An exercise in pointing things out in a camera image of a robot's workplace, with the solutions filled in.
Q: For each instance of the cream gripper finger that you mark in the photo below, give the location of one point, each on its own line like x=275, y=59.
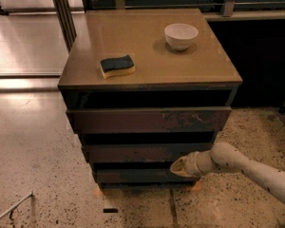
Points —
x=178, y=168

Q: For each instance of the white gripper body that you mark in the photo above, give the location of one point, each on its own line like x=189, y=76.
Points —
x=191, y=166

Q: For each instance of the drawer dark wood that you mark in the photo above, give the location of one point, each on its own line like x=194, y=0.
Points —
x=147, y=152

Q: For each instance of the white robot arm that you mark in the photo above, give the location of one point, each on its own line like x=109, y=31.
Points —
x=225, y=158

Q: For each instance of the bottom drawer dark front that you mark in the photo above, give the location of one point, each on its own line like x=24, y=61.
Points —
x=138, y=176

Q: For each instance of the brown drawer cabinet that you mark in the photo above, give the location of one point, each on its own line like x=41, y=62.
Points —
x=201, y=76

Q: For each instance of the top drawer dark front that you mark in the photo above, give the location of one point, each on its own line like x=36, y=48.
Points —
x=148, y=120

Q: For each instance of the black tape floor marker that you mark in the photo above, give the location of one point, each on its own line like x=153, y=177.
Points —
x=110, y=210

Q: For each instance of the yellow sponge dark scrub top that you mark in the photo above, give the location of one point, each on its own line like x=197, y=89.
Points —
x=118, y=66

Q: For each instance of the white ceramic bowl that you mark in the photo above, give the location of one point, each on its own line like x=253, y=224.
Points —
x=180, y=36

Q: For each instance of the metal rod on floor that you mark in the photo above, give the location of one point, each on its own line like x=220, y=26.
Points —
x=10, y=210

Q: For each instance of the metal window frame post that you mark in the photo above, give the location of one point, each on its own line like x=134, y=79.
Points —
x=66, y=22

